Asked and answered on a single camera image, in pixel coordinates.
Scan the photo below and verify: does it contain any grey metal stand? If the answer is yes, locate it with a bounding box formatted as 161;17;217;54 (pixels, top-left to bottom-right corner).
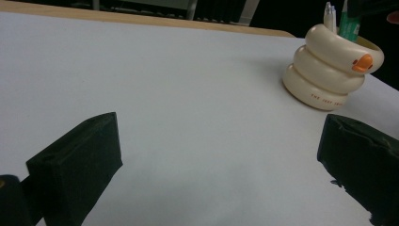
91;0;262;26

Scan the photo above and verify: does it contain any white pen with pink grip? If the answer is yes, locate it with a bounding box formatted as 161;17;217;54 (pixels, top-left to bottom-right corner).
323;1;339;34

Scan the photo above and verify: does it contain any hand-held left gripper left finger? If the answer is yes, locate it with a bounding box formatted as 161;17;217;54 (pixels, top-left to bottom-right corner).
25;111;124;226

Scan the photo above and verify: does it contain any cream duck pen holder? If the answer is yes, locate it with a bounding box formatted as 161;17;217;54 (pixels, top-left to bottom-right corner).
281;23;385;111

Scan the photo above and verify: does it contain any white table cover sheet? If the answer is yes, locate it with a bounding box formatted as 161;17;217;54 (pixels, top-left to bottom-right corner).
0;11;399;226

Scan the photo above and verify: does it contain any green and white tube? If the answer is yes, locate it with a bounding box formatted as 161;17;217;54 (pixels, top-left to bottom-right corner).
338;0;361;42

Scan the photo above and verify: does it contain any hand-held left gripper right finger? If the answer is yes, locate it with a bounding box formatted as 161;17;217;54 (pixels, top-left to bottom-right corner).
316;113;399;226

